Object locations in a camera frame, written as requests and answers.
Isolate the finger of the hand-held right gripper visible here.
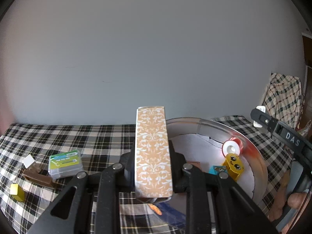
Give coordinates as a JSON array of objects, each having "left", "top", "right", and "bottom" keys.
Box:
[{"left": 251, "top": 107, "right": 312, "bottom": 159}]

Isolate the teal bear toy block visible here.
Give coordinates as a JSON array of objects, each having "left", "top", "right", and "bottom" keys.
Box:
[{"left": 208, "top": 165, "right": 228, "bottom": 176}]

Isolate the yellow smiley toy block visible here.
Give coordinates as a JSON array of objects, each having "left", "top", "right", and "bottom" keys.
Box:
[{"left": 221, "top": 153, "right": 245, "bottom": 181}]

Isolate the person's right hand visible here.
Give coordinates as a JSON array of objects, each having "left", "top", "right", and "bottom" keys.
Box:
[{"left": 268, "top": 171, "right": 308, "bottom": 222}]

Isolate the brown toy piece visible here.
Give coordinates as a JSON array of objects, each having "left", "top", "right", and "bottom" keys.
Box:
[{"left": 22, "top": 162, "right": 55, "bottom": 189}]

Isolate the beige plaid cloth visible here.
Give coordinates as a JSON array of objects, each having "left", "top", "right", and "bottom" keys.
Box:
[{"left": 258, "top": 72, "right": 305, "bottom": 131}]

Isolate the red tape roll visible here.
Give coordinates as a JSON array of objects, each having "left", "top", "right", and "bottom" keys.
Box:
[{"left": 222, "top": 137, "right": 244, "bottom": 156}]

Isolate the yellow cube block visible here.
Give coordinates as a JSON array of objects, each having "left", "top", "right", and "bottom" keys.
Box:
[{"left": 10, "top": 183, "right": 25, "bottom": 202}]

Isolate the wooden wardrobe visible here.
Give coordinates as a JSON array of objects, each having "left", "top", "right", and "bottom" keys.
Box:
[{"left": 302, "top": 32, "right": 312, "bottom": 127}]

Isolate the white toy block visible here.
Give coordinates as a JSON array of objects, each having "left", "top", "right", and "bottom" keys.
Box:
[{"left": 22, "top": 154, "right": 41, "bottom": 170}]

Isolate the black white plaid blanket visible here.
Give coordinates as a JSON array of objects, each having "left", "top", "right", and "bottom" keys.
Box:
[{"left": 0, "top": 114, "right": 312, "bottom": 234}]

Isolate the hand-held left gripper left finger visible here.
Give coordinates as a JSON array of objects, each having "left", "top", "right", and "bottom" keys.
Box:
[{"left": 27, "top": 150, "right": 136, "bottom": 234}]

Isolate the blue round metal tin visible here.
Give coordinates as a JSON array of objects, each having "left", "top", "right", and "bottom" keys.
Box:
[{"left": 118, "top": 117, "right": 269, "bottom": 228}]

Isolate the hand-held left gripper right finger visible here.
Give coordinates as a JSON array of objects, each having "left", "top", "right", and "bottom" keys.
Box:
[{"left": 169, "top": 141, "right": 278, "bottom": 234}]

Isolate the green label floss pick box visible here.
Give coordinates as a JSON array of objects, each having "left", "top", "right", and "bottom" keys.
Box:
[{"left": 48, "top": 150, "right": 83, "bottom": 182}]

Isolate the tan patterned box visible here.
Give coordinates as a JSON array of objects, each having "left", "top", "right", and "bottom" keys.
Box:
[{"left": 134, "top": 105, "right": 174, "bottom": 199}]

